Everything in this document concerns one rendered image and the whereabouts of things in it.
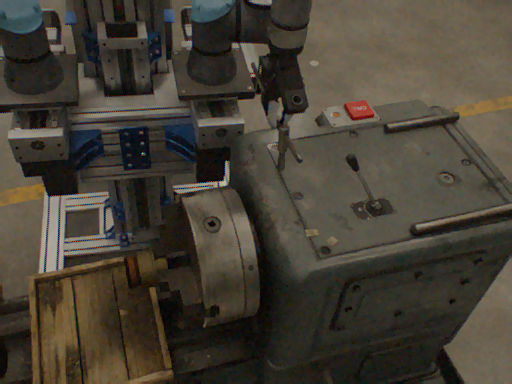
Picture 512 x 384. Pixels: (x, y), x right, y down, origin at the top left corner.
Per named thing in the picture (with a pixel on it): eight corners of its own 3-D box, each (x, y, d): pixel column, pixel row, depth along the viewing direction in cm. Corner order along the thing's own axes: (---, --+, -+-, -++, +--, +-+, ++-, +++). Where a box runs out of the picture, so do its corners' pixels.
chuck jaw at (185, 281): (204, 260, 127) (218, 302, 119) (204, 274, 130) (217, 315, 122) (156, 270, 124) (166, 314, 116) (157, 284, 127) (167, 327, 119)
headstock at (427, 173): (398, 190, 180) (438, 91, 152) (484, 317, 151) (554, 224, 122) (221, 223, 166) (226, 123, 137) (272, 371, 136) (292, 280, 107)
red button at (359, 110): (363, 105, 147) (365, 99, 145) (373, 120, 143) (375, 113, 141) (342, 108, 145) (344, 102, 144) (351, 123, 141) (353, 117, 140)
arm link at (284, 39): (314, 29, 106) (274, 33, 104) (311, 50, 109) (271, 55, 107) (301, 8, 110) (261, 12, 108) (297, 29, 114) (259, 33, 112)
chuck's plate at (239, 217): (218, 224, 154) (229, 158, 127) (249, 333, 139) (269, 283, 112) (206, 227, 153) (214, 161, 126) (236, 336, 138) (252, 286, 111)
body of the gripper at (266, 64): (288, 74, 123) (295, 24, 114) (302, 98, 118) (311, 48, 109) (255, 79, 121) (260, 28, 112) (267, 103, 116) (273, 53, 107)
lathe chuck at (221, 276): (206, 227, 153) (214, 161, 126) (236, 336, 138) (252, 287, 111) (174, 233, 151) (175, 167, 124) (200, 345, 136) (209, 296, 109)
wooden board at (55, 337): (148, 260, 155) (147, 251, 152) (174, 381, 132) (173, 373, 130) (31, 284, 148) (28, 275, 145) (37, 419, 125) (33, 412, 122)
